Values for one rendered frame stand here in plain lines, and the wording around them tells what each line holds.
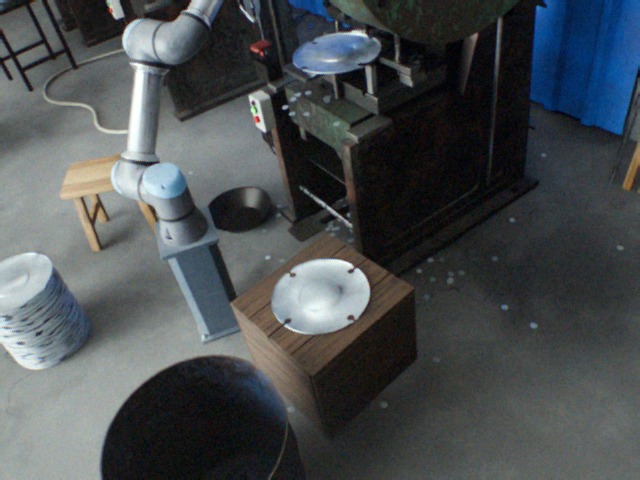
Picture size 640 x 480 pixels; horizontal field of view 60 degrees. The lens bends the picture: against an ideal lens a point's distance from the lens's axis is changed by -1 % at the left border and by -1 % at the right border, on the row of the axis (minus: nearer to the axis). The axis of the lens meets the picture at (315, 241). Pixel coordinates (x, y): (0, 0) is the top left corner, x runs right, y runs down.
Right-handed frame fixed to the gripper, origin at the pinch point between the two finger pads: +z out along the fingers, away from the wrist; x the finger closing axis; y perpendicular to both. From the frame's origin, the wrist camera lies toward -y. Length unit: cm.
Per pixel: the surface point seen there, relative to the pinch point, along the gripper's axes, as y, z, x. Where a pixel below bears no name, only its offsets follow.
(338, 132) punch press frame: -45, 27, 0
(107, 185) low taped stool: 28, 52, 68
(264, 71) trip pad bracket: -4.5, 17.4, 2.8
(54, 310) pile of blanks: -14, 64, 106
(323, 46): -25.1, 7.0, -11.2
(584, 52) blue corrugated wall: -41, 51, -136
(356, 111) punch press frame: -48, 21, -6
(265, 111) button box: -13.3, 27.5, 9.9
